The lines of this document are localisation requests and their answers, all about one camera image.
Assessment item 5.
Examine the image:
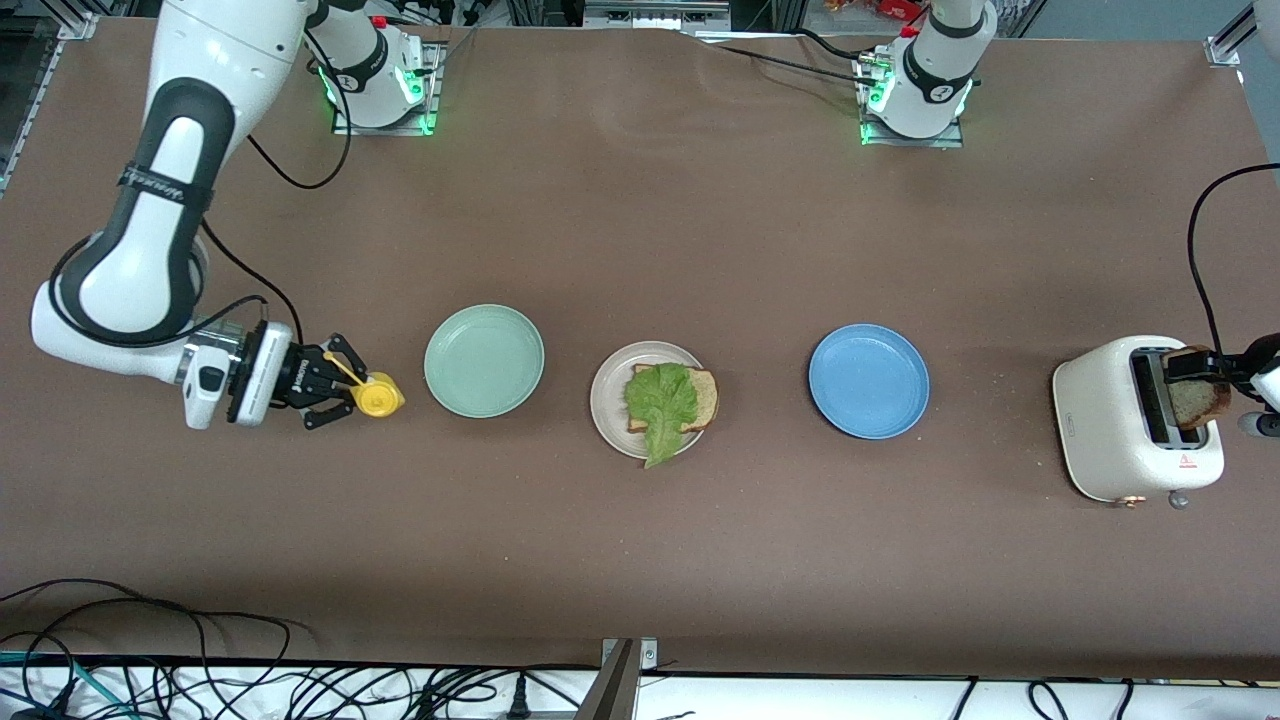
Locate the brown bread slice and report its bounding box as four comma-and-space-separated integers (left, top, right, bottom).
1160, 345, 1233, 431
627, 364, 720, 435

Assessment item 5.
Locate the yellow mustard squeeze bottle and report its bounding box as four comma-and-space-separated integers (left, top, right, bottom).
321, 350, 407, 420

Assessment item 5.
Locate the green lettuce leaf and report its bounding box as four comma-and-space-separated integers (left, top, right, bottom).
624, 362, 701, 470

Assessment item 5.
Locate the mint green plate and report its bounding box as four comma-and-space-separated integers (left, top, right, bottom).
424, 304, 546, 419

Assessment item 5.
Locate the beige plate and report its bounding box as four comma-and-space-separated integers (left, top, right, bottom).
590, 341, 714, 460

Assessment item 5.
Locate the blue plate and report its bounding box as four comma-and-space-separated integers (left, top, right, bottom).
808, 323, 931, 440

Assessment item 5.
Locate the white toaster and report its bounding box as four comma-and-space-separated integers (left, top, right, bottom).
1052, 335, 1226, 509

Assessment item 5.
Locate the red box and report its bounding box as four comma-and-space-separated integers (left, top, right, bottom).
828, 0, 923, 21

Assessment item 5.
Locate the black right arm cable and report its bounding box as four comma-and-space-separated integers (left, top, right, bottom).
48, 218, 306, 351
245, 30, 353, 191

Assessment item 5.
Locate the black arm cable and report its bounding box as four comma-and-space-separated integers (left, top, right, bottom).
1187, 162, 1280, 363
48, 218, 306, 351
245, 30, 353, 191

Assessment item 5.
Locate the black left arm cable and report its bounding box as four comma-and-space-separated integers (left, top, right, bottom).
1187, 162, 1280, 363

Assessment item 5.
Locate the black looped cable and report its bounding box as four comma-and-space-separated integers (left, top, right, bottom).
0, 578, 293, 701

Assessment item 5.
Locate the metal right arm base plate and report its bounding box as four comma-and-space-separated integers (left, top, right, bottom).
332, 40, 446, 136

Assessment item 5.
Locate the aluminium profile post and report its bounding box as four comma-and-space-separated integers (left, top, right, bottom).
1205, 0, 1261, 69

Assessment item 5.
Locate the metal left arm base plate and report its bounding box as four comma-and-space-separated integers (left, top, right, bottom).
858, 50, 966, 149

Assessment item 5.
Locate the grey metal bracket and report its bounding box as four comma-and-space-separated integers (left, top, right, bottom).
575, 637, 661, 720

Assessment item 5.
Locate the aluminium frame rail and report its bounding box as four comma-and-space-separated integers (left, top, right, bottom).
505, 0, 801, 31

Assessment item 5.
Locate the thin black cable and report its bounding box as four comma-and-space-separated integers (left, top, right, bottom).
700, 44, 879, 89

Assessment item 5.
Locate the white cable tray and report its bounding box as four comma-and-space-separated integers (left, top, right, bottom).
0, 662, 1280, 720

